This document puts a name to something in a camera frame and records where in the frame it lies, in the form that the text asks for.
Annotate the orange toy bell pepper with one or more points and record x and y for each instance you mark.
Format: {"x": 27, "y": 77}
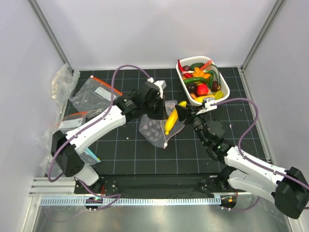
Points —
{"x": 200, "y": 73}

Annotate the red toy chili pepper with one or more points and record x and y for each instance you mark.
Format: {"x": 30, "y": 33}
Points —
{"x": 181, "y": 69}

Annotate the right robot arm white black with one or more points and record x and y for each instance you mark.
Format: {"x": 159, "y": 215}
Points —
{"x": 287, "y": 189}

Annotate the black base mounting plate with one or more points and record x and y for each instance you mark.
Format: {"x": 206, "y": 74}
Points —
{"x": 160, "y": 186}

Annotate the yellow toy banana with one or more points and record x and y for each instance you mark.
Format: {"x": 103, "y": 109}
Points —
{"x": 172, "y": 125}

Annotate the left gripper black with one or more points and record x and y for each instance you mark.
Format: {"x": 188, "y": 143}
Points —
{"x": 161, "y": 114}

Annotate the orange-zip bag lower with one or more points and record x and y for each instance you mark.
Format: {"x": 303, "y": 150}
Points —
{"x": 68, "y": 123}

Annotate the orange-zip bag upper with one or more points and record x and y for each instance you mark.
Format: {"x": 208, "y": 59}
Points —
{"x": 94, "y": 97}

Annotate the crumpled clear bag at wall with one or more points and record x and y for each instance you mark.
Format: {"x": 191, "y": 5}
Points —
{"x": 64, "y": 83}

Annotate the white perforated plastic basket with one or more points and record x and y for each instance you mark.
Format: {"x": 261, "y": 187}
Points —
{"x": 215, "y": 82}

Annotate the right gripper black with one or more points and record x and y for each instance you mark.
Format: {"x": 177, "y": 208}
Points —
{"x": 189, "y": 111}

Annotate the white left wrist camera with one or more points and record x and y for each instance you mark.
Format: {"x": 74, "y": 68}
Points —
{"x": 161, "y": 84}

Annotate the perforated aluminium rail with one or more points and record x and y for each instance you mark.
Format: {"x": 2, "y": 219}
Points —
{"x": 95, "y": 201}

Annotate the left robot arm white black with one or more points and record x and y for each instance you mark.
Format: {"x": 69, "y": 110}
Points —
{"x": 67, "y": 147}

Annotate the orange-zip bag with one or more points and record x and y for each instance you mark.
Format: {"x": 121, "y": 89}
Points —
{"x": 68, "y": 123}
{"x": 94, "y": 97}

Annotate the red toy strawberry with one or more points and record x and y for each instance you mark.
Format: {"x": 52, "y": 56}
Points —
{"x": 202, "y": 90}

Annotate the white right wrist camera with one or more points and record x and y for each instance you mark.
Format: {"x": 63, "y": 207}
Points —
{"x": 208, "y": 104}

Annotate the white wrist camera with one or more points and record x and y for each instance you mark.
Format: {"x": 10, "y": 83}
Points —
{"x": 161, "y": 84}
{"x": 208, "y": 104}

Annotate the blue-zip clear bag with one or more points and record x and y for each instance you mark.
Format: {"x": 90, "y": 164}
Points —
{"x": 91, "y": 158}

